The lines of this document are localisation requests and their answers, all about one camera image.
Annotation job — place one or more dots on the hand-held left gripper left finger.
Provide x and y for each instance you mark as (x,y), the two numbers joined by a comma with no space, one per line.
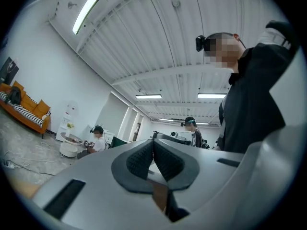
(100,195)

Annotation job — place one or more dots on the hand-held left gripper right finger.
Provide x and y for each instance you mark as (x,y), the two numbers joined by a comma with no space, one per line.
(227,188)

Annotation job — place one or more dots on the white drawer cabinet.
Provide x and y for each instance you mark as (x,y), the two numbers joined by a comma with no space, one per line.
(109,139)

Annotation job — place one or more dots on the round white side table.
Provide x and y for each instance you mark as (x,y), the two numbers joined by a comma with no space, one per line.
(70,144)

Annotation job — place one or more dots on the white vase yellow flowers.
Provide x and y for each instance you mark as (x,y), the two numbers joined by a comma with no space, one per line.
(70,128)

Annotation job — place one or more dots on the person's black clothes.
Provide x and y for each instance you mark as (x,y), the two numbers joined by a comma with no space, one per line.
(251,104)

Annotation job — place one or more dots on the ceiling light bar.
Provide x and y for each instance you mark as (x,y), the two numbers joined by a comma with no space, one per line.
(211,95)
(148,96)
(85,13)

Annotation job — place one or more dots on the white power strip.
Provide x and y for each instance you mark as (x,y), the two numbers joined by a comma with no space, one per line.
(8,164)

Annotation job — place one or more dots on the orange striped sofa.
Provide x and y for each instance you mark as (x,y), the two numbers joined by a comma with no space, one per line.
(26,109)

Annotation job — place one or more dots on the black bag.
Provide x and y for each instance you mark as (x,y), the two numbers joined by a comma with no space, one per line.
(15,95)

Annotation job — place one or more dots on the person's head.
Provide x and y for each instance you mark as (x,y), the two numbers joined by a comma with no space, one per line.
(223,49)

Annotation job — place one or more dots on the black framed picture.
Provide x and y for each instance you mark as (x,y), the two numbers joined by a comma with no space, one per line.
(9,69)

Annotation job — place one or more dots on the black head-worn camera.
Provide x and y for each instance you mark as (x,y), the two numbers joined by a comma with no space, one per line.
(200,43)

